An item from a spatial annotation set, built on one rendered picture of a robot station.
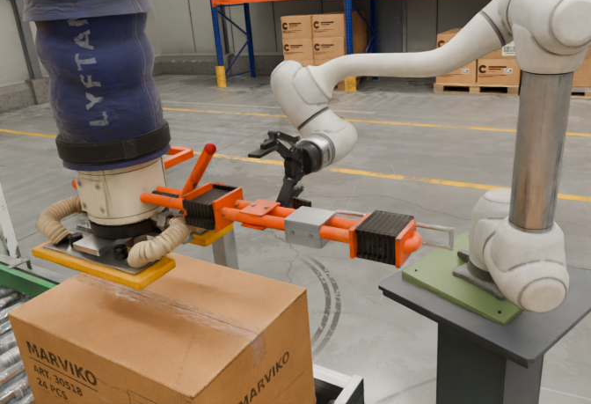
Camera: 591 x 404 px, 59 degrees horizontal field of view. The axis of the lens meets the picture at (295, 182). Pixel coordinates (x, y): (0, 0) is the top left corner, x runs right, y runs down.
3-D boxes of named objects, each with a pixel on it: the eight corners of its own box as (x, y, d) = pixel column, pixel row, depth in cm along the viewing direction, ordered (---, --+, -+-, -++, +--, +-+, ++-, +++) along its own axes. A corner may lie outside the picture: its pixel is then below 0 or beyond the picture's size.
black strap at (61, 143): (35, 157, 107) (31, 138, 105) (123, 128, 125) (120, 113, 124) (109, 169, 95) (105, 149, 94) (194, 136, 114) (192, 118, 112)
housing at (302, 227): (284, 243, 90) (281, 219, 88) (303, 227, 95) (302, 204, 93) (319, 251, 86) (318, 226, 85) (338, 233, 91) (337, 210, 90)
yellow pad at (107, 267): (32, 256, 115) (25, 236, 113) (70, 238, 123) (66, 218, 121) (140, 291, 98) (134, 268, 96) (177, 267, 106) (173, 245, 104)
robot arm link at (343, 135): (317, 176, 135) (288, 135, 135) (343, 158, 147) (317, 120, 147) (346, 156, 128) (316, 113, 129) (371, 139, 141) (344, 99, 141)
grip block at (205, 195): (182, 225, 100) (178, 197, 98) (215, 207, 108) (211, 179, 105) (216, 233, 96) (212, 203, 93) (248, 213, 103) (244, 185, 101)
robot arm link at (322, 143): (336, 168, 131) (324, 176, 126) (304, 165, 136) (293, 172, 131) (333, 133, 128) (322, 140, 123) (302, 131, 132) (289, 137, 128)
